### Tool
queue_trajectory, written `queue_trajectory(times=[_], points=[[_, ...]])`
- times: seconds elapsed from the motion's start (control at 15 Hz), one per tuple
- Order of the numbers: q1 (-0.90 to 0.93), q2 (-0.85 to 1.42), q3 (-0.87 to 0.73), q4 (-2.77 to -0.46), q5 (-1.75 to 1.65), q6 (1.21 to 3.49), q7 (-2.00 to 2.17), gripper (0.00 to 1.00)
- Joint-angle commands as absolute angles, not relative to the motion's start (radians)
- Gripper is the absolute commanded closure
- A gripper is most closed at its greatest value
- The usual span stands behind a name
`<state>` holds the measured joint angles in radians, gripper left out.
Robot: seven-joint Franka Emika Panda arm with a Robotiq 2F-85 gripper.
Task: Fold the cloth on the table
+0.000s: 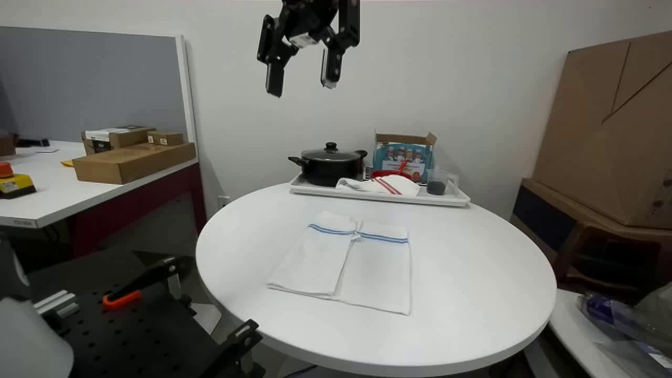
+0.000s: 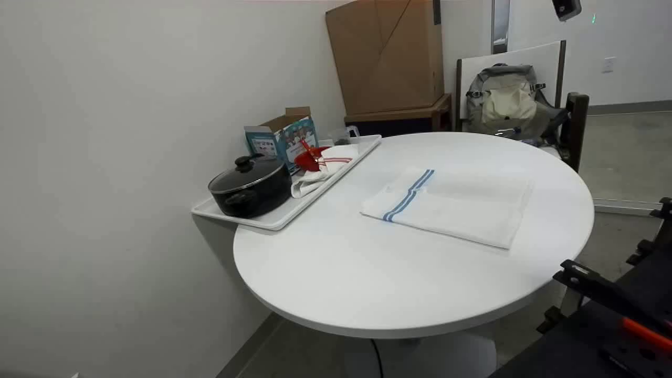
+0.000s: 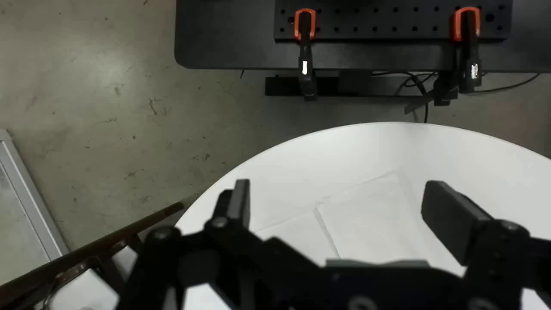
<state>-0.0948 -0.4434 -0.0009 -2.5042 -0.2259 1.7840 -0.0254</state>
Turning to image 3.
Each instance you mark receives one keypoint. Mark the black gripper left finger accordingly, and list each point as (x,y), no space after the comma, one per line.
(240,207)

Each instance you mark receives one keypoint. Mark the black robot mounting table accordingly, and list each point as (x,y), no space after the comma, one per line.
(230,34)

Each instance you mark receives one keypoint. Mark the white cloth with blue stripes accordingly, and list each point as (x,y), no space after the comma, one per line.
(373,217)

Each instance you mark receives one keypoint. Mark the white framed panel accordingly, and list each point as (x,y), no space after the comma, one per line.
(23,200)

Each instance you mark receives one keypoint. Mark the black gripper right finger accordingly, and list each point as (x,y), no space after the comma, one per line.
(450,217)

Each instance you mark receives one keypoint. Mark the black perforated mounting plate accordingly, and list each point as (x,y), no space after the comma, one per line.
(390,17)

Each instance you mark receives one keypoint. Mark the dark wooden chair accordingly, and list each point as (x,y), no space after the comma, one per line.
(87,255)

